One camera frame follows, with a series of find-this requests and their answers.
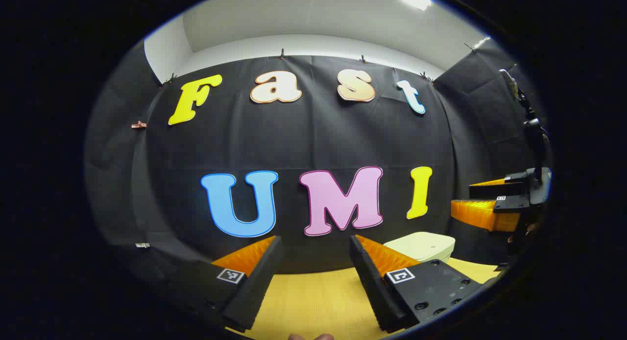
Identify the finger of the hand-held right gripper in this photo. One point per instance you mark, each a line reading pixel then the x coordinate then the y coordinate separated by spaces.
pixel 497 190
pixel 480 213

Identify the pale green desktop garbage bin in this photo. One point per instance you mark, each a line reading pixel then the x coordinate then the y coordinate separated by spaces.
pixel 421 246

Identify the black backdrop cloth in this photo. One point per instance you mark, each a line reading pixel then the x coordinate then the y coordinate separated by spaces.
pixel 313 139

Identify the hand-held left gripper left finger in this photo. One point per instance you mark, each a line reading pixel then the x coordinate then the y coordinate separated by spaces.
pixel 254 291

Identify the wooden desktop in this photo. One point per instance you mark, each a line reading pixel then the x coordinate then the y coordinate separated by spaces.
pixel 313 301

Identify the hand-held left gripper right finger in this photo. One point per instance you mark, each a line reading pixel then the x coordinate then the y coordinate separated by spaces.
pixel 372 286

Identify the pink cloth clip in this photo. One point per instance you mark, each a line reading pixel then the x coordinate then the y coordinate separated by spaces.
pixel 139 125

